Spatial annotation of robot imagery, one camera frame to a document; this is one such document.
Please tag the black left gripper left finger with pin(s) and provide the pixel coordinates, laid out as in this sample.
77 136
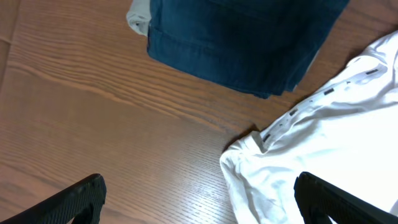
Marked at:
80 203

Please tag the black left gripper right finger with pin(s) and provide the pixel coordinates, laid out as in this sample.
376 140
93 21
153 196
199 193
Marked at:
320 202

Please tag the white t-shirt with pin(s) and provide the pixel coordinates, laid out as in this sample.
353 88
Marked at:
345 133

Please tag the folded navy blue garment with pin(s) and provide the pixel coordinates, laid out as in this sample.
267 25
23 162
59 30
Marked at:
262 47

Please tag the folded beige garment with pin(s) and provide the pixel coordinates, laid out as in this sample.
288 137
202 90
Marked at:
138 16

